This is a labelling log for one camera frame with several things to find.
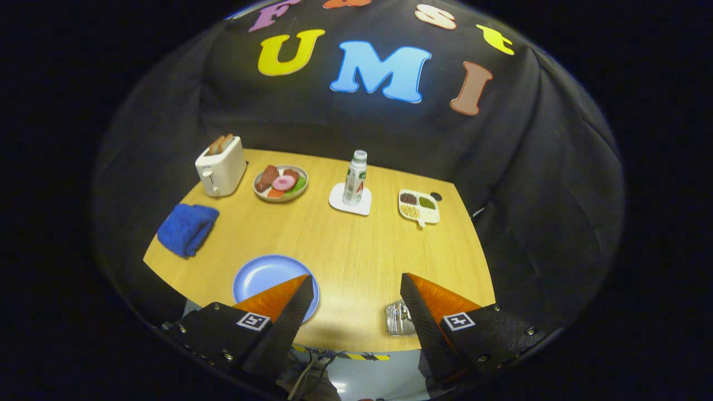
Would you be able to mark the blue folded towel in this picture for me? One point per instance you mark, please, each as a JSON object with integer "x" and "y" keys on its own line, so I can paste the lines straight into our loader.
{"x": 186, "y": 228}

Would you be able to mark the white toaster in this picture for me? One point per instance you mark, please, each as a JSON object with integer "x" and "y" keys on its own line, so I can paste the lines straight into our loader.
{"x": 223, "y": 170}

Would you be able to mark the brown toast slice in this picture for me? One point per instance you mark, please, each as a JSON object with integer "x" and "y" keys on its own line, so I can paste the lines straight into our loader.
{"x": 215, "y": 146}
{"x": 227, "y": 141}

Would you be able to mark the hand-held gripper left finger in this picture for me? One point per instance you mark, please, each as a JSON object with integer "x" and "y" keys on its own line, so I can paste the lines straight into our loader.
{"x": 278, "y": 334}

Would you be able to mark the blue round plate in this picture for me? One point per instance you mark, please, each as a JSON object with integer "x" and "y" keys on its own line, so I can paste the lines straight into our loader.
{"x": 262, "y": 278}

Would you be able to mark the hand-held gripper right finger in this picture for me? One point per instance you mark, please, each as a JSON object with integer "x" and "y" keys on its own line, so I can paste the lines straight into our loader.
{"x": 429, "y": 328}

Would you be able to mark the person's grey trouser leg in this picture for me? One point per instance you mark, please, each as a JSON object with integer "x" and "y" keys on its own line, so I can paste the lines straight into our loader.
{"x": 317, "y": 390}

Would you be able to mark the white square coaster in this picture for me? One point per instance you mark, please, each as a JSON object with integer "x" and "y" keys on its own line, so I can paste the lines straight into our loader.
{"x": 337, "y": 201}

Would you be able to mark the oval plate of toy food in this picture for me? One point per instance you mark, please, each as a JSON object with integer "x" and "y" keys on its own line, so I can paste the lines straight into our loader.
{"x": 281, "y": 184}

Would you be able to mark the white divided condiment tray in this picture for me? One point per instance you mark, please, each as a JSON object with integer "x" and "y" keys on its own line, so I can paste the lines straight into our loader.
{"x": 418, "y": 207}

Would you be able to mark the white drink bottle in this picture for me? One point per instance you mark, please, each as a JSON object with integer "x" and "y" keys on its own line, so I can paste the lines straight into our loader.
{"x": 355, "y": 178}

